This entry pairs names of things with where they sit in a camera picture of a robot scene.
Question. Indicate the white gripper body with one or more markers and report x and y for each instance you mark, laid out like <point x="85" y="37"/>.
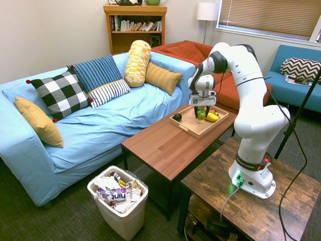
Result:
<point x="203" y="101"/>

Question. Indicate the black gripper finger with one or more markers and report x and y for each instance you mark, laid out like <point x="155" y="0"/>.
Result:
<point x="208" y="111"/>
<point x="195" y="111"/>

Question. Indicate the green apple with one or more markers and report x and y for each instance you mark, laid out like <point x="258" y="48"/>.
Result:
<point x="200" y="115"/>

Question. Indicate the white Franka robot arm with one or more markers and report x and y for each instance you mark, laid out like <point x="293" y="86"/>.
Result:
<point x="250" y="100"/>

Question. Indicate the wooden serving tray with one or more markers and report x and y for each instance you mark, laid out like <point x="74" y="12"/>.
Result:
<point x="195" y="128"/>

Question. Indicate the orange toy fruit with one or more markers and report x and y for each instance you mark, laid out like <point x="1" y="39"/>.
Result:
<point x="213" y="111"/>

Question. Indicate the yellow toy fruit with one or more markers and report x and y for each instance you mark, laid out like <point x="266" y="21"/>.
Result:
<point x="212" y="117"/>

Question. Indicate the black round toy fruit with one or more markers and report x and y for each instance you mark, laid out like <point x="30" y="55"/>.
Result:
<point x="177" y="117"/>

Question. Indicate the orange sofa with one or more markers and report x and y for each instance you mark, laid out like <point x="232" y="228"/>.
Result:
<point x="225" y="85"/>

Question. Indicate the mustard striped pillow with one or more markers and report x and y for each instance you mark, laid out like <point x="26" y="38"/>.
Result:
<point x="161" y="77"/>

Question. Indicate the yellow patterned bolster pillow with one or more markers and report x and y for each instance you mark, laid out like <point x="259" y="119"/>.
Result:
<point x="136" y="64"/>

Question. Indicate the red emergency stop button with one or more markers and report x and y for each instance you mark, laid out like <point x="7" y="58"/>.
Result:
<point x="267" y="160"/>

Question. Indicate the small black speaker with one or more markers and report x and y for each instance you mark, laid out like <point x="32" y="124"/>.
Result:
<point x="155" y="40"/>

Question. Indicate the teal blue couch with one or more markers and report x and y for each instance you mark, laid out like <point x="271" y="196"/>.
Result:
<point x="288" y="95"/>

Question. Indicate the white navy striped pillow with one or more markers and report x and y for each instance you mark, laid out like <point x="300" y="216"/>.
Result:
<point x="110" y="91"/>

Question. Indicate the magazine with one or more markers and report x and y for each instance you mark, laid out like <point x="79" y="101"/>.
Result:
<point x="292" y="79"/>

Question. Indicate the white floor lamp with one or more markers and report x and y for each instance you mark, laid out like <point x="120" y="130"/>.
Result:
<point x="207" y="11"/>

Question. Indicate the light blue sofa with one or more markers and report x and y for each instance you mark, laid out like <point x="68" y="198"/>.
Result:
<point x="100" y="125"/>

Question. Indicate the row of paperback books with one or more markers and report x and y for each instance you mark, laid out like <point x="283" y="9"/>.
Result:
<point x="140" y="25"/>

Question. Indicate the black white chevron pillow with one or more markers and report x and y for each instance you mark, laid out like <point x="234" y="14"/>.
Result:
<point x="301" y="69"/>

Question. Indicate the blue striped pillow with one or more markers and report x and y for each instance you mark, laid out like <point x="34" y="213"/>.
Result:
<point x="97" y="70"/>

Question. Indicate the brown window blinds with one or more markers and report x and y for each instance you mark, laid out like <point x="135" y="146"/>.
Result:
<point x="270" y="15"/>

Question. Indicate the green round pot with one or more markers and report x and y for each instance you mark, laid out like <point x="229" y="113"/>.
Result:
<point x="152" y="2"/>

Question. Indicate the rustic brown side table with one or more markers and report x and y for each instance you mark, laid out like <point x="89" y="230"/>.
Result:
<point x="250" y="216"/>

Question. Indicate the wooden bookshelf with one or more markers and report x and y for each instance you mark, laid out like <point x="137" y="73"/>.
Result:
<point x="135" y="10"/>

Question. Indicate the black power strip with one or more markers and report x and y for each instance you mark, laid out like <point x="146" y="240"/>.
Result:
<point x="215" y="227"/>

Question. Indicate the crumpled white wrapper trash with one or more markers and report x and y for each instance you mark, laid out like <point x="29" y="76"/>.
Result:
<point x="125" y="206"/>

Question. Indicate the purple hint drink wrapper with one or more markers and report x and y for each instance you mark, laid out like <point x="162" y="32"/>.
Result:
<point x="110" y="194"/>

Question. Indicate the white plastic trash bin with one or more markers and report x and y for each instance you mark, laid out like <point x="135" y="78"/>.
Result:
<point x="125" y="221"/>

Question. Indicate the black white checked pillow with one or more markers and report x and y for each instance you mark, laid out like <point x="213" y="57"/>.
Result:
<point x="62" y="93"/>

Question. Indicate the plain mustard pillow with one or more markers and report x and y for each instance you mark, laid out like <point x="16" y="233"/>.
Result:
<point x="40" y="123"/>

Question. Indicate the wooden coffee table black frame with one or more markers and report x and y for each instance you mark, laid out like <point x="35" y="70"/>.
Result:
<point x="165" y="150"/>

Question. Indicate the black camera stand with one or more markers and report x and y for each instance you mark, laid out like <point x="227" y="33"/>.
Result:
<point x="298" y="113"/>

